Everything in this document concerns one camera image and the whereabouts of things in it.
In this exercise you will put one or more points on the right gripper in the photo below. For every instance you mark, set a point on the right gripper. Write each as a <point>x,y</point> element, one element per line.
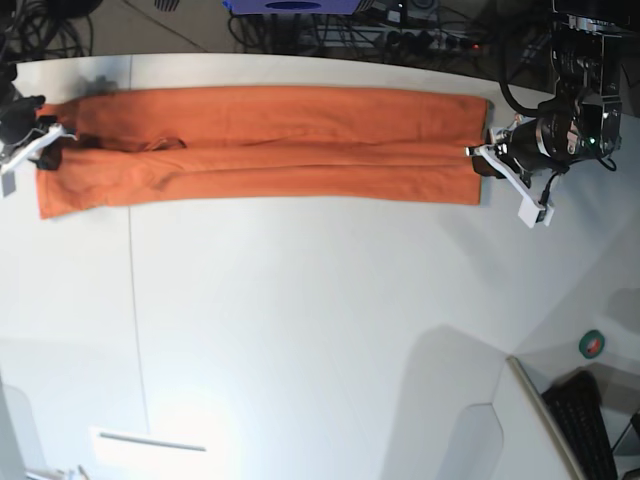
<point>18,120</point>

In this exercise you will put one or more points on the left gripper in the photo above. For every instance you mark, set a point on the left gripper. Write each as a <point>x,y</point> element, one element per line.
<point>555,136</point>

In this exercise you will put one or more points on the orange t-shirt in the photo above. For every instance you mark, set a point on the orange t-shirt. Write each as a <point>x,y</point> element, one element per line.
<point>142,146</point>

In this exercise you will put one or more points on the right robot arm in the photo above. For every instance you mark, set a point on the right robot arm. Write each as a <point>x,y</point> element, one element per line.
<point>10,93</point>

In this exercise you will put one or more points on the green tape roll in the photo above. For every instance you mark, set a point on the green tape roll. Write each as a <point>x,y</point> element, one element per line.
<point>592,344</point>

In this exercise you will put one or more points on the black keyboard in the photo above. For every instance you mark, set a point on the black keyboard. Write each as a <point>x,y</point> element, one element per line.
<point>575,406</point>

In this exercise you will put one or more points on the white monitor edge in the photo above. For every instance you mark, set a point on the white monitor edge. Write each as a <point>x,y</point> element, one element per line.
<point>556,438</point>

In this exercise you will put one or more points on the white paper label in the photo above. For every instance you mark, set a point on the white paper label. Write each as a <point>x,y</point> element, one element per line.
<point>163,456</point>

